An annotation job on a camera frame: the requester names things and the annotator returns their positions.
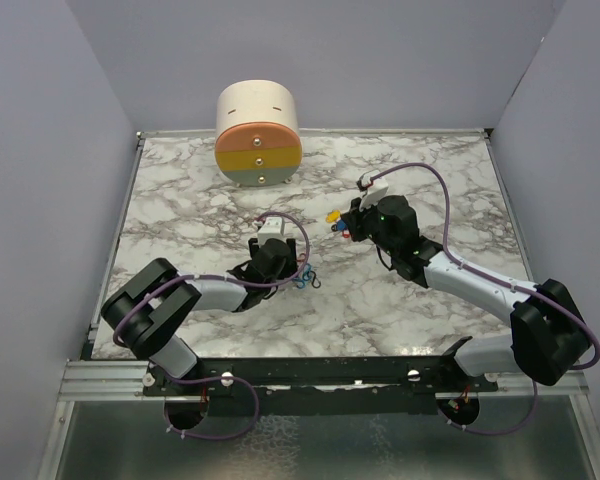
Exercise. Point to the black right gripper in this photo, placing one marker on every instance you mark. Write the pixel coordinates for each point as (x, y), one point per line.
(353, 219)

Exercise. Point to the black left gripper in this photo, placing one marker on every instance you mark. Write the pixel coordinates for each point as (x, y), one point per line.
(289, 266)

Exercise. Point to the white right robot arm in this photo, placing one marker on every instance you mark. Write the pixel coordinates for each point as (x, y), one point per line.
(547, 334)

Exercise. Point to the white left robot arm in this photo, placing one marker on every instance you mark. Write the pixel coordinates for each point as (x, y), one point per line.
(146, 312)

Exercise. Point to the yellow key tag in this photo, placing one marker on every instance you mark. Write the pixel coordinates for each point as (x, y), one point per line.
(333, 216)

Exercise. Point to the light blue S carabiner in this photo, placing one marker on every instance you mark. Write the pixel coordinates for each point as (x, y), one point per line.
(308, 273)

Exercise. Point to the black S carabiner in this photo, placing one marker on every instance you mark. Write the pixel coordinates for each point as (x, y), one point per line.
(316, 283)

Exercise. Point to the round three-drawer mini cabinet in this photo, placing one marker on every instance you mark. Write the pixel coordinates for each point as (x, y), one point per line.
(257, 135)

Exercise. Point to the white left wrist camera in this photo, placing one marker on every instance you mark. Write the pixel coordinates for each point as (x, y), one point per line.
(270, 228)

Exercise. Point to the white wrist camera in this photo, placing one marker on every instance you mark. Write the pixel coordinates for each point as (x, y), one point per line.
(373, 188)
(270, 228)

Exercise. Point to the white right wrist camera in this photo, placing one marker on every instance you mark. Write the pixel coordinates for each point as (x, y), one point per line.
(373, 188)

